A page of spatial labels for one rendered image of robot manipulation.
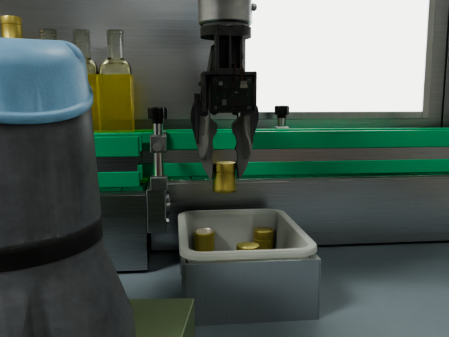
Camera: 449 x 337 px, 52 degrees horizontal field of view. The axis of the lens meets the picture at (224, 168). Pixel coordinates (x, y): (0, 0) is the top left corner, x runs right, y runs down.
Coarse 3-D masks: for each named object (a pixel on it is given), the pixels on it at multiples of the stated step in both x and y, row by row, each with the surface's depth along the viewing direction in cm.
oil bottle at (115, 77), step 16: (112, 64) 80; (128, 64) 81; (112, 80) 80; (128, 80) 81; (112, 96) 81; (128, 96) 81; (112, 112) 81; (128, 112) 81; (112, 128) 81; (128, 128) 82
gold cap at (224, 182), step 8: (216, 168) 68; (224, 168) 68; (232, 168) 68; (216, 176) 68; (224, 176) 68; (232, 176) 68; (216, 184) 69; (224, 184) 68; (232, 184) 69; (216, 192) 69; (224, 192) 68; (232, 192) 69
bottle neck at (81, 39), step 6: (78, 30) 80; (84, 30) 80; (78, 36) 80; (84, 36) 81; (78, 42) 80; (84, 42) 81; (90, 42) 82; (84, 48) 81; (84, 54) 81; (90, 54) 82
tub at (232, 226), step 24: (192, 216) 75; (216, 216) 76; (240, 216) 76; (264, 216) 77; (288, 216) 73; (192, 240) 76; (216, 240) 76; (240, 240) 77; (288, 240) 68; (312, 240) 60
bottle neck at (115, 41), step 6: (108, 30) 81; (114, 30) 80; (120, 30) 81; (108, 36) 81; (114, 36) 81; (120, 36) 81; (108, 42) 81; (114, 42) 81; (120, 42) 81; (108, 48) 81; (114, 48) 81; (120, 48) 81; (108, 54) 81; (114, 54) 81; (120, 54) 82
